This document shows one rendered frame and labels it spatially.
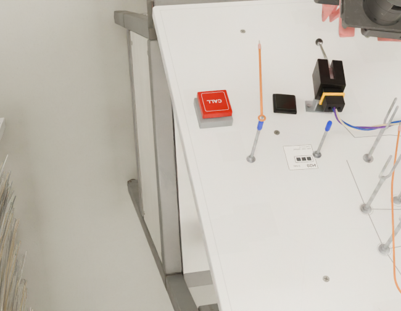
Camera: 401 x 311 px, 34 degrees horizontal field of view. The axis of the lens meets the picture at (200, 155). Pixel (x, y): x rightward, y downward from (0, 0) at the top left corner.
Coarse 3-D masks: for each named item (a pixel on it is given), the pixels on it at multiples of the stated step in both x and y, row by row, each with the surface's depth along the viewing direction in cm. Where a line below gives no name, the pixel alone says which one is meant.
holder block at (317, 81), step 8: (320, 64) 107; (336, 64) 108; (320, 72) 106; (328, 72) 106; (336, 72) 106; (320, 80) 105; (328, 80) 105; (336, 80) 105; (344, 80) 106; (320, 88) 106; (344, 88) 106
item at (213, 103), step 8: (200, 96) 108; (208, 96) 108; (216, 96) 108; (224, 96) 108; (200, 104) 107; (208, 104) 107; (216, 104) 107; (224, 104) 107; (208, 112) 106; (216, 112) 106; (224, 112) 106; (232, 112) 107
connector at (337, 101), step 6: (324, 90) 105; (330, 90) 105; (336, 90) 106; (330, 96) 105; (336, 96) 105; (342, 96) 105; (324, 102) 105; (330, 102) 104; (336, 102) 104; (342, 102) 104; (324, 108) 105; (330, 108) 104; (336, 108) 105; (342, 108) 105
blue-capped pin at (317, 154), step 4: (328, 124) 101; (328, 128) 101; (324, 136) 103; (324, 140) 104; (320, 144) 105; (320, 148) 106; (316, 152) 107; (320, 152) 108; (316, 156) 107; (320, 156) 107
